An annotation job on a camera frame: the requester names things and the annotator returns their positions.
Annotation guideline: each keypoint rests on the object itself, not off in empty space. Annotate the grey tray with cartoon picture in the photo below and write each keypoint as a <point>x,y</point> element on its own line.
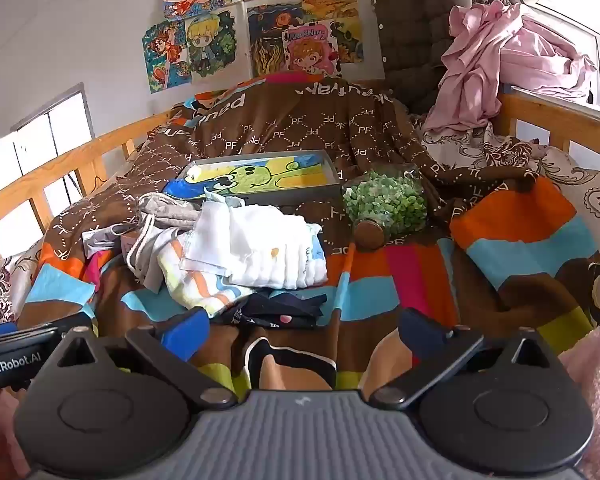
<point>260,172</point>

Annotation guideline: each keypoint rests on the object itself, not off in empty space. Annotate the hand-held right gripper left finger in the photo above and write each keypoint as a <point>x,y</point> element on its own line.
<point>185,334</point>

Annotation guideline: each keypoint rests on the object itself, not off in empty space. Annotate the clear jar of green pieces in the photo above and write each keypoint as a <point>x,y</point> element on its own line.
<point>385,205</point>

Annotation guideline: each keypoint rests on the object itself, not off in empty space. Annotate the white gauze cloth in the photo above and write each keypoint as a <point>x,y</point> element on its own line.
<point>260,245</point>

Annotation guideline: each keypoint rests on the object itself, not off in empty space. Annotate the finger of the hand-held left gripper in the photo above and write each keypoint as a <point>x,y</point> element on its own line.
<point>72,322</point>

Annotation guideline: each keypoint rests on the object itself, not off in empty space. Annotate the brown printed blanket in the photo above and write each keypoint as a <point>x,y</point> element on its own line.
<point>280,130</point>

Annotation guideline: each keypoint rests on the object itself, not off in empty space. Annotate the pink cloth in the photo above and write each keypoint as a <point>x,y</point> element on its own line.
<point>480,60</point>

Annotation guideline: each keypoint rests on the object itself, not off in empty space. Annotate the striped towel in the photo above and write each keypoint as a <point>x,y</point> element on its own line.
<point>195,285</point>

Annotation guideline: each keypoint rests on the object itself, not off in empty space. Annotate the light grey cloth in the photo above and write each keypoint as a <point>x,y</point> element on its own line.
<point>105,240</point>

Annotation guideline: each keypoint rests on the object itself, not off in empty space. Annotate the group of cartoon wall posters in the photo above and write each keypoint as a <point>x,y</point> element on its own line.
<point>210,45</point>

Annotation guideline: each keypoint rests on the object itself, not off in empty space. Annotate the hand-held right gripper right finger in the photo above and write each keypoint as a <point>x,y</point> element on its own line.
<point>422,334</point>

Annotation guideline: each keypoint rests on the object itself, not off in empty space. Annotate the magenta cloth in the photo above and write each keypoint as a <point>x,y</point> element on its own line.
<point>290,77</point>

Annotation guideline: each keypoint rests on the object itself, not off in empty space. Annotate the dark quilted jacket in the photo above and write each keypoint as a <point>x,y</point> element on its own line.
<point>415,35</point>

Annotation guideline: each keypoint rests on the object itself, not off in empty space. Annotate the black cloth pouch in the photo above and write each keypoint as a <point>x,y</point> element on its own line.
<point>270,310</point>

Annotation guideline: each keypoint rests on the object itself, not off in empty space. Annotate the pink fuzzy clothing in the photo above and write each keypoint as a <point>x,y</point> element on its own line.
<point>595,385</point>

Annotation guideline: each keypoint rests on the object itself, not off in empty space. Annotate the window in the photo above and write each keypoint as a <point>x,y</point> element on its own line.
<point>65,130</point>

